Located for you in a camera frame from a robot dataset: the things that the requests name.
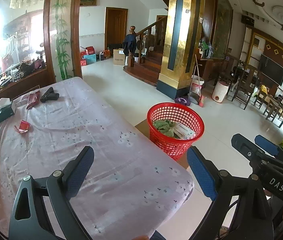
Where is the long white medicine box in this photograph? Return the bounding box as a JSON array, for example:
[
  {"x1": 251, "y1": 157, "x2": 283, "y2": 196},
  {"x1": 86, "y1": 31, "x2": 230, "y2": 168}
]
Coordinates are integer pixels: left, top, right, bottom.
[{"x1": 173, "y1": 122, "x2": 196, "y2": 140}]

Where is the green towel cloth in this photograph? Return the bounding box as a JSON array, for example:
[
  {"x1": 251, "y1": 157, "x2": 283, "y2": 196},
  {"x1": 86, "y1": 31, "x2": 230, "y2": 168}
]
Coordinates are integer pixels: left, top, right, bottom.
[{"x1": 152, "y1": 119, "x2": 179, "y2": 139}]

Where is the white cylinder bin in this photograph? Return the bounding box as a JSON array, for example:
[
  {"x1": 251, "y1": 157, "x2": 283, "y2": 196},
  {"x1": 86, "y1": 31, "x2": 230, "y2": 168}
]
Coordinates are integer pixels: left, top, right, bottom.
[{"x1": 212, "y1": 81, "x2": 229, "y2": 103}]

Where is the television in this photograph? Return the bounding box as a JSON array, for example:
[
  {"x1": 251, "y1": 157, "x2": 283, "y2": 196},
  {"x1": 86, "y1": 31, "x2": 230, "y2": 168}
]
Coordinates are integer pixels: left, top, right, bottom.
[{"x1": 258, "y1": 54, "x2": 283, "y2": 85}]

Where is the small red wrapper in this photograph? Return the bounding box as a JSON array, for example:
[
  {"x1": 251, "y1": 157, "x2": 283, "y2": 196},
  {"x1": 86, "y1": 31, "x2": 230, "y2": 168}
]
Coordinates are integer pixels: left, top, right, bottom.
[{"x1": 14, "y1": 120, "x2": 30, "y2": 134}]

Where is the dustpan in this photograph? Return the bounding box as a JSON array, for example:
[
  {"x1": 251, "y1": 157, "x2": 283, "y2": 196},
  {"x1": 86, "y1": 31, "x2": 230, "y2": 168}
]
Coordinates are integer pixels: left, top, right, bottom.
[{"x1": 188, "y1": 92, "x2": 201, "y2": 105}]

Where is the pink floral tablecloth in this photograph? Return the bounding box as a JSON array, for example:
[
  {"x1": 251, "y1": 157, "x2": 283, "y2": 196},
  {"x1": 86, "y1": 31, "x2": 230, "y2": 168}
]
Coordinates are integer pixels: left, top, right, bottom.
[{"x1": 0, "y1": 77, "x2": 194, "y2": 239}]

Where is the white bucket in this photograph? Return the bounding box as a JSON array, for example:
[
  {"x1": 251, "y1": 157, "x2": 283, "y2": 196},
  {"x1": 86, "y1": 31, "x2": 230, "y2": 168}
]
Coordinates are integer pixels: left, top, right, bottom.
[{"x1": 191, "y1": 75, "x2": 204, "y2": 95}]

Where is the red plastic basket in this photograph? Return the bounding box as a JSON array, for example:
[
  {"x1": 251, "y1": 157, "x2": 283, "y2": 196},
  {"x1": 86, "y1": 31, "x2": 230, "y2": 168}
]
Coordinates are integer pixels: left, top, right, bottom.
[{"x1": 147, "y1": 102, "x2": 204, "y2": 160}]

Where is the green tissue box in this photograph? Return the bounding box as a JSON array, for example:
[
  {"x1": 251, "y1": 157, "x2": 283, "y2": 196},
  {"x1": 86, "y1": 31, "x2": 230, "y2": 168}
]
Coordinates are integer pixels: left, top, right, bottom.
[{"x1": 0, "y1": 98, "x2": 16, "y2": 123}]

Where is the dark red pouch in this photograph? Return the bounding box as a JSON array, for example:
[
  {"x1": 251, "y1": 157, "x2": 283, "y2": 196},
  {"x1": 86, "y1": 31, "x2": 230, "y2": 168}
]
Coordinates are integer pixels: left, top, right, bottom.
[{"x1": 26, "y1": 90, "x2": 40, "y2": 110}]

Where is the black handheld gun tool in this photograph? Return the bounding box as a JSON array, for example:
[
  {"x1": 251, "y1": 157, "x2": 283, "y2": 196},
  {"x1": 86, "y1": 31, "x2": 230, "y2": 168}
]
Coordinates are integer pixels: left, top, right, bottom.
[{"x1": 40, "y1": 87, "x2": 59, "y2": 103}]

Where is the wooden sideboard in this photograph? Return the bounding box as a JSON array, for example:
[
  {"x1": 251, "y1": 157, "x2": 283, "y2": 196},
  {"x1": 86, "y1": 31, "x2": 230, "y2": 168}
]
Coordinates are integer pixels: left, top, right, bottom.
[{"x1": 0, "y1": 68, "x2": 56, "y2": 100}]

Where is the cardboard sheet under basket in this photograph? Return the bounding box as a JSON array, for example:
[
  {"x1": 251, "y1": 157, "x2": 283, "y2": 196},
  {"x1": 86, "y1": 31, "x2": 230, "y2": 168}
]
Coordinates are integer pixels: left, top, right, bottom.
[{"x1": 135, "y1": 119, "x2": 189, "y2": 169}]

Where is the gold pillar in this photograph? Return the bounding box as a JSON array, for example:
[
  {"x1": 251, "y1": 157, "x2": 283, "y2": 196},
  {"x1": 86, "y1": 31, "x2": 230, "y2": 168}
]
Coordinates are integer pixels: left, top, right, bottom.
[{"x1": 157, "y1": 0, "x2": 205, "y2": 99}]

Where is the cardboard box on floor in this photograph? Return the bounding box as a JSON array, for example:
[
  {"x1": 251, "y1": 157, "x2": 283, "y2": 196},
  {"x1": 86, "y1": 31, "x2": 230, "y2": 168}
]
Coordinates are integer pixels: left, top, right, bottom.
[{"x1": 113, "y1": 48, "x2": 126, "y2": 66}]

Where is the wooden door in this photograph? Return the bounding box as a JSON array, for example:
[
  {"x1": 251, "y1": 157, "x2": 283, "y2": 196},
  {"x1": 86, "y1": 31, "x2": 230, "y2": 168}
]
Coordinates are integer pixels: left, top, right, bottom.
[{"x1": 104, "y1": 7, "x2": 128, "y2": 50}]

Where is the dark jacket on post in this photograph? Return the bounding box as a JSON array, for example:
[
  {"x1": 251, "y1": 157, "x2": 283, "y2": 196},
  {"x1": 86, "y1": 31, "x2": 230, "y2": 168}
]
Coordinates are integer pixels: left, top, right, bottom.
[{"x1": 123, "y1": 34, "x2": 137, "y2": 56}]

